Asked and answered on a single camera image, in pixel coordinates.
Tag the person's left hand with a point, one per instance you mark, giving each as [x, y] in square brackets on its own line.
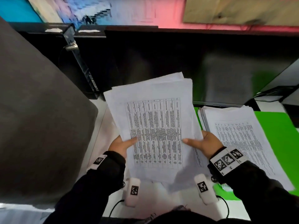
[119, 146]

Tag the stack of printed table papers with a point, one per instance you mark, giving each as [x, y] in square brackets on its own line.
[243, 128]

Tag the white marker wristband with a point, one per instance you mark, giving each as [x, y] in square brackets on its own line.
[227, 159]
[98, 160]

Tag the large grey panel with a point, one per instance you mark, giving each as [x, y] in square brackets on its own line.
[39, 118]

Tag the printed paper sheets bundle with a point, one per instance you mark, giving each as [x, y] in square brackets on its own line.
[154, 109]

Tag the person's right forearm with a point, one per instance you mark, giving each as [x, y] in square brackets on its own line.
[257, 195]

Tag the person's black jacket front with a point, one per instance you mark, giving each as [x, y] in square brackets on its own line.
[184, 218]

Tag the green folder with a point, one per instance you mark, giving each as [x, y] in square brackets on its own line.
[278, 137]

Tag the person's right hand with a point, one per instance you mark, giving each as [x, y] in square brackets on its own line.
[209, 144]

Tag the slanted black bar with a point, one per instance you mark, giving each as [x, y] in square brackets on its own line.
[80, 62]

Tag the person's right thumb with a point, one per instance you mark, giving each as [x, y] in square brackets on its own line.
[192, 142]

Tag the brown cardboard sheet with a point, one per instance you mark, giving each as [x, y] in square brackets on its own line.
[240, 11]

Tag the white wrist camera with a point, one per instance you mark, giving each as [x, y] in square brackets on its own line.
[132, 191]
[204, 188]

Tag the colourful wall poster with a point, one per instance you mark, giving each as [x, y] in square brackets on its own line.
[93, 9]

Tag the person's left forearm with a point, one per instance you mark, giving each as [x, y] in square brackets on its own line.
[93, 193]

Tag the person's left thumb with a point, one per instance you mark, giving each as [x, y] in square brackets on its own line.
[130, 142]

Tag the black monitor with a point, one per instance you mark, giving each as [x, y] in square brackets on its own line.
[210, 62]

